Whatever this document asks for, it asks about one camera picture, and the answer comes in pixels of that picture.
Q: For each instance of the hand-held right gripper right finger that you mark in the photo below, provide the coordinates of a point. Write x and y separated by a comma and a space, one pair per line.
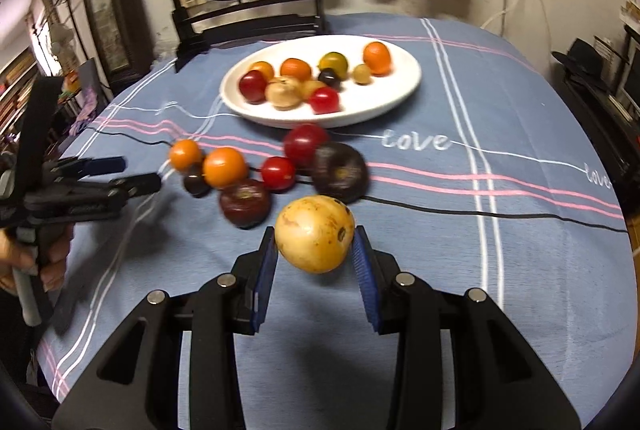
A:
367, 282

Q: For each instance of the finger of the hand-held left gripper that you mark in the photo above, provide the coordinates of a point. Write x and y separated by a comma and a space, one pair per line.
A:
100, 165
137, 185

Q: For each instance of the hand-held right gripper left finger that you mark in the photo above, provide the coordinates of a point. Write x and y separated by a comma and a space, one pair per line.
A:
265, 280

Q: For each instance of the small orange mandarin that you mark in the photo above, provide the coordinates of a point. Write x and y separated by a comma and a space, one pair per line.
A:
225, 167
185, 153

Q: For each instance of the pale yellow spotted fruit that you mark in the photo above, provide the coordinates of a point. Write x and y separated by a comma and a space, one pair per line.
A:
315, 235

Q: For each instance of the dark red plum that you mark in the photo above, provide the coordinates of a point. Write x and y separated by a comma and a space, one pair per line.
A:
251, 86

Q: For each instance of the yellow orange tomato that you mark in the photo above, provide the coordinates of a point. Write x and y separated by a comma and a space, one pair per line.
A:
262, 69

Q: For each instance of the red cherry tomato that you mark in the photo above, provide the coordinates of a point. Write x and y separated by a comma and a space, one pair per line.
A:
277, 172
325, 101

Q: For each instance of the large orange mandarin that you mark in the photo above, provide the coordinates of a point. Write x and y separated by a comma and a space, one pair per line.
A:
377, 56
296, 67

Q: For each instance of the small yellow green fruit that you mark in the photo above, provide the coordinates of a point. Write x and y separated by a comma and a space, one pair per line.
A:
311, 88
362, 74

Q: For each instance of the white oval plate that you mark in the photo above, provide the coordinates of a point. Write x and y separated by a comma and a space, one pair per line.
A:
390, 80

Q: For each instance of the small dark purple fruit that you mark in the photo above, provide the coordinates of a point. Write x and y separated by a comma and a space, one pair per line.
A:
196, 185
330, 77

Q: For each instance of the yellow green tinged tomato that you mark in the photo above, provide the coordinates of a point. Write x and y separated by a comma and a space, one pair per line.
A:
334, 61

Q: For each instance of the person's left hand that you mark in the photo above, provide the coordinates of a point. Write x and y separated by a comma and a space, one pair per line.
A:
59, 260

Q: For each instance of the chair with purple cloth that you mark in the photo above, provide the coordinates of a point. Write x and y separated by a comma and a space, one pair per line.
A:
87, 105

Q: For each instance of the dark purple tomato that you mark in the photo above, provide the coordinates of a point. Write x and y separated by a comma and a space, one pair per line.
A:
245, 205

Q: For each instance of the bookshelf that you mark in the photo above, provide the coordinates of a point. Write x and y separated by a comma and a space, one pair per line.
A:
20, 90

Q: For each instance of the dark brown oval fruit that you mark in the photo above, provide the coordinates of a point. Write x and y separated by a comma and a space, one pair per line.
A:
340, 172

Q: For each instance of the white fan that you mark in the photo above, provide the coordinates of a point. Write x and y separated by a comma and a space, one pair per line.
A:
61, 41

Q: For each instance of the blue striped tablecloth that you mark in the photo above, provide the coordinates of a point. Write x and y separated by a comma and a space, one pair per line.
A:
500, 235

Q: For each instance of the dark red tomato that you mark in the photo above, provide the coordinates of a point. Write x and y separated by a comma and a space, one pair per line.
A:
302, 140

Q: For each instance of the black desk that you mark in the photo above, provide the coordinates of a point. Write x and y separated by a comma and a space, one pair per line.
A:
595, 120

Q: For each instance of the black hat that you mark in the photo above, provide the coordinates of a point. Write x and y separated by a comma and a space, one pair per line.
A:
582, 57

